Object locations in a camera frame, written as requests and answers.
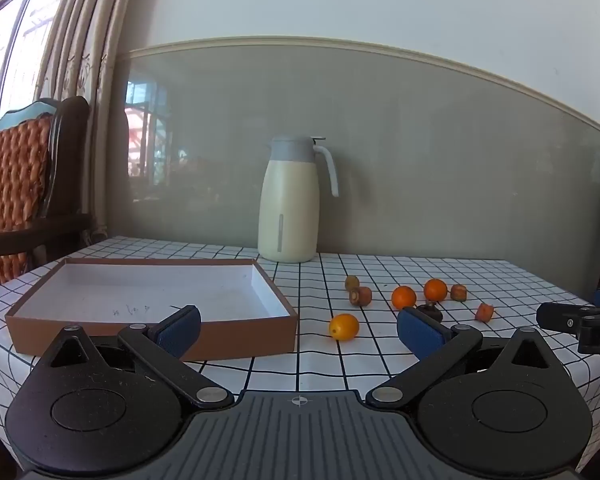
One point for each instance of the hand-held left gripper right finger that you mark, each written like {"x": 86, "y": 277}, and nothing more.
{"x": 417, "y": 332}

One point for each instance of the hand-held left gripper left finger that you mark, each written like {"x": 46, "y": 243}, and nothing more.
{"x": 180, "y": 331}

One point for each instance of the dark water chestnut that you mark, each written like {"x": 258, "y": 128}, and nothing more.
{"x": 433, "y": 312}

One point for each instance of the orange kumquat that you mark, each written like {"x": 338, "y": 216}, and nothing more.
{"x": 435, "y": 290}
{"x": 344, "y": 327}
{"x": 404, "y": 297}

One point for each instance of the small brown fruit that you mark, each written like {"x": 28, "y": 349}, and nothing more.
{"x": 351, "y": 282}
{"x": 458, "y": 292}
{"x": 361, "y": 296}

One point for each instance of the brown cardboard box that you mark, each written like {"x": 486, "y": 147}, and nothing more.
{"x": 130, "y": 285}

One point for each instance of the orange carrot-like piece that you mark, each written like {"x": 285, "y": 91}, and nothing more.
{"x": 485, "y": 312}

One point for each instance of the white checked tablecloth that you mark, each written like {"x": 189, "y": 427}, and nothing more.
{"x": 330, "y": 365}

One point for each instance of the cream thermos jug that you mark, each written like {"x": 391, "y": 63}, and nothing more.
{"x": 287, "y": 210}

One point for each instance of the dark wooden sofa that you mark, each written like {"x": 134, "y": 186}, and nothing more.
{"x": 72, "y": 160}

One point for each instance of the orange woven back cushion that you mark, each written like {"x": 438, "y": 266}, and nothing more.
{"x": 10, "y": 185}

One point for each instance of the beige embroidered curtain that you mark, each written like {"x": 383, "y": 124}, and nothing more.
{"x": 90, "y": 60}

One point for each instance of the red framed window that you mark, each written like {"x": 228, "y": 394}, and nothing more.
{"x": 10, "y": 35}

